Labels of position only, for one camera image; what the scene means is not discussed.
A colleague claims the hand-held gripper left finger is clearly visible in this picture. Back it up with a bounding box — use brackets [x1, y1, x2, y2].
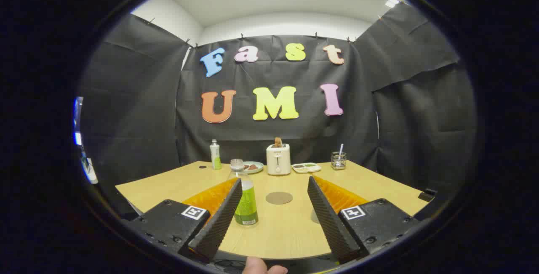
[126, 177, 243, 264]

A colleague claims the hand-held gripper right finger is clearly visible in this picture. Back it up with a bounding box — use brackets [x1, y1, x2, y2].
[307, 176, 422, 265]

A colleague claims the clear juice bottle green label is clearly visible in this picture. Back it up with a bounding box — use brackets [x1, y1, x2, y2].
[228, 159, 259, 226]

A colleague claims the round brown coaster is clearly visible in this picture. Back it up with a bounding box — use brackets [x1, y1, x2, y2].
[265, 192, 294, 205]

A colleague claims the small white green bottle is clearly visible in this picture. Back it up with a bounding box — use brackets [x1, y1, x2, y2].
[210, 139, 222, 170]

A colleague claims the wooden table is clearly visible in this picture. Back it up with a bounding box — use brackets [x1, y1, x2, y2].
[115, 160, 430, 260]

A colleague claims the white divided dish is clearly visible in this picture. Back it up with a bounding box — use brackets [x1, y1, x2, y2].
[292, 162, 322, 174]

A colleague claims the white toaster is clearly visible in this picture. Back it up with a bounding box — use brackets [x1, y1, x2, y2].
[266, 144, 291, 176]

